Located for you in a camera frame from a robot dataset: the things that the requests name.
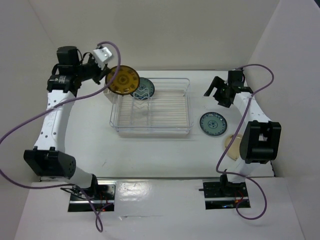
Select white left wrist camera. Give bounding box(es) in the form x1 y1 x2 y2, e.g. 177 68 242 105
91 47 113 70

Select white wire dish rack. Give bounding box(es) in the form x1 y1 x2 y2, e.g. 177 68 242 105
109 77 194 135

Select beige plate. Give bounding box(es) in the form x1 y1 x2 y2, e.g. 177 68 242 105
224 134 243 161

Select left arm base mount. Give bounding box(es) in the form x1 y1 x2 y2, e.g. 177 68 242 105
60 180 116 213

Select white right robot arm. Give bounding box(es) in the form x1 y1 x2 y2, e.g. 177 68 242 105
204 69 282 197

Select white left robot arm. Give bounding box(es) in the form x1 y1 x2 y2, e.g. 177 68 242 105
23 46 113 200

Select teal blue floral plate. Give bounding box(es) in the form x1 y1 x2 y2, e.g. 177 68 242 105
130 77 155 100
199 112 228 137

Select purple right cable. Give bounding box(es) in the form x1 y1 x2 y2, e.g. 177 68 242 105
215 63 275 220

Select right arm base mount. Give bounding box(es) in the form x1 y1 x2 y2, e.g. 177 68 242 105
198 176 251 210

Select yellow patterned plate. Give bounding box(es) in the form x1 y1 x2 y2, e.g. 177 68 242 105
108 65 140 96

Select beige cutlery holder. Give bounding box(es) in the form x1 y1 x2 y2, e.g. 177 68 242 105
103 88 114 102

